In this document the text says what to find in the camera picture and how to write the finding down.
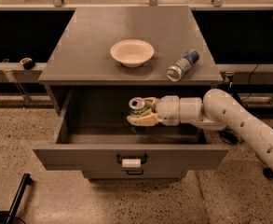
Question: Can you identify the yellow black tape measure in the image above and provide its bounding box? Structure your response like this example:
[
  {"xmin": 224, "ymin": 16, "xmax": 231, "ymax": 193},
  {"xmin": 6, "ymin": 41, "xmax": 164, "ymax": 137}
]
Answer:
[{"xmin": 20, "ymin": 58, "xmax": 35, "ymax": 70}]

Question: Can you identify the black drawer handle white tag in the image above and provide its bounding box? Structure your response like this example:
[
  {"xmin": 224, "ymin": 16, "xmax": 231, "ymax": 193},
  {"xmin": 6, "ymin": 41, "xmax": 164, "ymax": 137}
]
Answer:
[{"xmin": 116, "ymin": 154, "xmax": 147, "ymax": 168}]

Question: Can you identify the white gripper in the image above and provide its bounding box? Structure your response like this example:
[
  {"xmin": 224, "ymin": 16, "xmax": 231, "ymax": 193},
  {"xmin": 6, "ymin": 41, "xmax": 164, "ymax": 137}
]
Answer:
[{"xmin": 127, "ymin": 96, "xmax": 180, "ymax": 127}]

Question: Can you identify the blue silver energy drink can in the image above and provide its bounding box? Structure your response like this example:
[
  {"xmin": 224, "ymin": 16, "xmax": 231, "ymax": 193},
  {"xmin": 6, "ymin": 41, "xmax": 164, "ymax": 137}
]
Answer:
[{"xmin": 167, "ymin": 49, "xmax": 199, "ymax": 82}]

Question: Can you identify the grey drawer cabinet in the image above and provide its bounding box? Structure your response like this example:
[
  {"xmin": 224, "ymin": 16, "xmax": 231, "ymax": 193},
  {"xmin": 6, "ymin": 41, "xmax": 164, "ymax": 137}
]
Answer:
[{"xmin": 39, "ymin": 7, "xmax": 222, "ymax": 111}]

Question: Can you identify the green soda can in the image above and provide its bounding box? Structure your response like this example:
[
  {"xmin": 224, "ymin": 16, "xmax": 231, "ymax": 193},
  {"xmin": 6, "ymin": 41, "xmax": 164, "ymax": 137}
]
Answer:
[{"xmin": 128, "ymin": 96, "xmax": 151, "ymax": 134}]

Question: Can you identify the white paper bowl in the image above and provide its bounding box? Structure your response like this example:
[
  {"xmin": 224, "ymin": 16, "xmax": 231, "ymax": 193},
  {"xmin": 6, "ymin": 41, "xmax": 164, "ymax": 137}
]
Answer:
[{"xmin": 110, "ymin": 39, "xmax": 154, "ymax": 68}]

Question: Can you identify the black power adapter cable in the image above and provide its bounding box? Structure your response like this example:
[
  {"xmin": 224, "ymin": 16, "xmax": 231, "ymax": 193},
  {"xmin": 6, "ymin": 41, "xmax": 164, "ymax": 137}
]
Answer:
[{"xmin": 219, "ymin": 128, "xmax": 245, "ymax": 145}]

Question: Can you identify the lower drawer black handle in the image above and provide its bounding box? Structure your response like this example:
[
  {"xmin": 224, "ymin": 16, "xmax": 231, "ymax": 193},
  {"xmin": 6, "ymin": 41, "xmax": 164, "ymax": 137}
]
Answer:
[{"xmin": 126, "ymin": 170, "xmax": 144, "ymax": 175}]

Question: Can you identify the open grey top drawer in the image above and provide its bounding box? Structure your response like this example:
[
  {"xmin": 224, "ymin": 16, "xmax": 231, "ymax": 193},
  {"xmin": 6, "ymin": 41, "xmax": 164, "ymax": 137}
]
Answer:
[{"xmin": 33, "ymin": 87, "xmax": 228, "ymax": 178}]

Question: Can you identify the black stand leg left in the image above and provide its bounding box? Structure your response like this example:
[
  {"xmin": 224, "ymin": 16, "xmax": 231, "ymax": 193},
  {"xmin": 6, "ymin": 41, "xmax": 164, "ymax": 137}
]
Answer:
[{"xmin": 0, "ymin": 173, "xmax": 33, "ymax": 224}]

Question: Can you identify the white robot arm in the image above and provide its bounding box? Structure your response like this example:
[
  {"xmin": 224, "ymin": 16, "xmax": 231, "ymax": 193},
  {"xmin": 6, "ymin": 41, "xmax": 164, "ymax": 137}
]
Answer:
[{"xmin": 127, "ymin": 89, "xmax": 273, "ymax": 171}]

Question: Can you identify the black caster base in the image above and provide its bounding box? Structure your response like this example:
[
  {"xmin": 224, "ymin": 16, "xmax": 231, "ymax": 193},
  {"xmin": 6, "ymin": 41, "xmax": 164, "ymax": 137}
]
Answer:
[{"xmin": 263, "ymin": 168, "xmax": 273, "ymax": 179}]

